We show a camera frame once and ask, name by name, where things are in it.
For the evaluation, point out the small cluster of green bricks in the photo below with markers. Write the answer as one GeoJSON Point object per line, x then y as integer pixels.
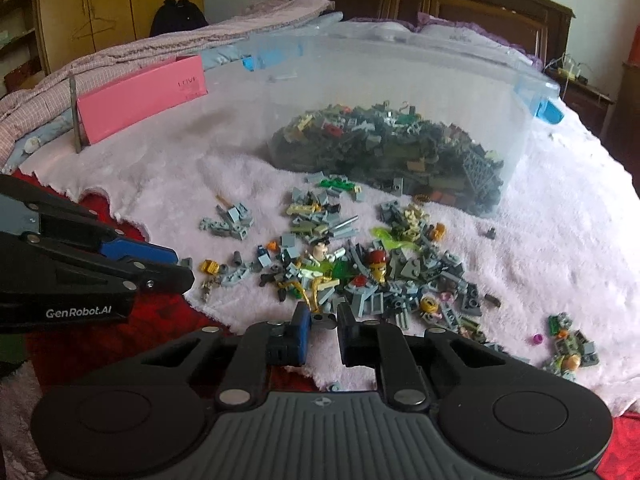
{"type": "Point", "coordinates": [570, 352]}

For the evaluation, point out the pink cardboard box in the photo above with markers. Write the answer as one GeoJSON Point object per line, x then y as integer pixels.
{"type": "Point", "coordinates": [140, 95]}

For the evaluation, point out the spread of toy bricks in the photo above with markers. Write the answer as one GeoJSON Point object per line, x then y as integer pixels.
{"type": "Point", "coordinates": [360, 270]}

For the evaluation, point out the dark grey single brick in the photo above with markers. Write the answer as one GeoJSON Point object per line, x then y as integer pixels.
{"type": "Point", "coordinates": [490, 231]}

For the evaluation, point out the grey metal bar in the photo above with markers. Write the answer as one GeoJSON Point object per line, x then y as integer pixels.
{"type": "Point", "coordinates": [76, 115]}

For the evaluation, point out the wooden nightstand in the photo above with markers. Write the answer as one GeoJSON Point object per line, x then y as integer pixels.
{"type": "Point", "coordinates": [585, 100]}

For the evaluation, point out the clear plastic storage container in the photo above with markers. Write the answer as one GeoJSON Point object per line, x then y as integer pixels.
{"type": "Point", "coordinates": [380, 70]}

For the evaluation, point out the purple pillow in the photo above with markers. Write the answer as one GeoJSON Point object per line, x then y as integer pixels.
{"type": "Point", "coordinates": [480, 35]}

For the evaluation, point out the black bag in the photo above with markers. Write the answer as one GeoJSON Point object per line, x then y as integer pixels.
{"type": "Point", "coordinates": [177, 17]}

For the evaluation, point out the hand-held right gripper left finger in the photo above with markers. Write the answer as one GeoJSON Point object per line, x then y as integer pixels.
{"type": "Point", "coordinates": [300, 331]}

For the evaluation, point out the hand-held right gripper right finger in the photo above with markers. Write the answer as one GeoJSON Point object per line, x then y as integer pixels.
{"type": "Point", "coordinates": [344, 332]}

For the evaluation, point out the wall shelf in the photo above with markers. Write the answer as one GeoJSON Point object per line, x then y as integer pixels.
{"type": "Point", "coordinates": [17, 25]}

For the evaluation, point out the brown wooden cabinet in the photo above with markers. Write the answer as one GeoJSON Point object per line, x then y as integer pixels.
{"type": "Point", "coordinates": [631, 110]}

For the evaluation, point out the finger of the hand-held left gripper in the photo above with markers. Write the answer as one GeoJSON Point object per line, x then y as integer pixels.
{"type": "Point", "coordinates": [135, 251]}
{"type": "Point", "coordinates": [165, 280]}

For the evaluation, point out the white plush blanket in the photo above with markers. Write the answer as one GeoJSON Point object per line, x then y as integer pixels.
{"type": "Point", "coordinates": [565, 240]}

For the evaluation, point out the brown bent brick piece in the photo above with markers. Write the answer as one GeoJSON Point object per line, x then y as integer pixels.
{"type": "Point", "coordinates": [492, 300]}

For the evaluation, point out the checkered quilt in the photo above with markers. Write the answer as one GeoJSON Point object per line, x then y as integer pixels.
{"type": "Point", "coordinates": [150, 45]}

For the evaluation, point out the round brown gear piece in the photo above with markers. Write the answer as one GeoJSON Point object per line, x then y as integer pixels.
{"type": "Point", "coordinates": [422, 199]}

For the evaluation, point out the large heap of toy bricks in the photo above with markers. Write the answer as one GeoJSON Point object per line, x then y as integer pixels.
{"type": "Point", "coordinates": [385, 155]}

